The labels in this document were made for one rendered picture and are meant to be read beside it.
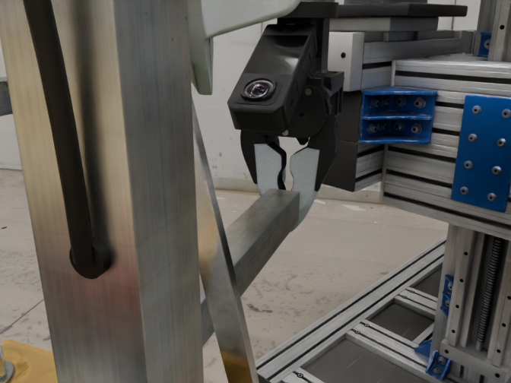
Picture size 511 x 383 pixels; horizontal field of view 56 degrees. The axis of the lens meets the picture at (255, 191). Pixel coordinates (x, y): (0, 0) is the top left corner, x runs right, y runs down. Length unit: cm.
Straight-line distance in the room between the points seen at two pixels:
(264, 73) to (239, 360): 24
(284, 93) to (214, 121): 264
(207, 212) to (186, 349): 6
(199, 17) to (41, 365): 16
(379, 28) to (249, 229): 59
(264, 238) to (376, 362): 97
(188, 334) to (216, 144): 287
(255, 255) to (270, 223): 4
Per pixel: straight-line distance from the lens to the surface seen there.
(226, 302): 21
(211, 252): 21
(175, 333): 16
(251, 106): 36
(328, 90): 43
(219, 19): 23
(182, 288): 16
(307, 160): 44
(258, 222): 38
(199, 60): 23
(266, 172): 46
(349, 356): 131
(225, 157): 302
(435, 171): 89
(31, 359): 24
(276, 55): 40
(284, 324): 177
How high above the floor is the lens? 101
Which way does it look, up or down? 19 degrees down
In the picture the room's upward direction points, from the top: straight up
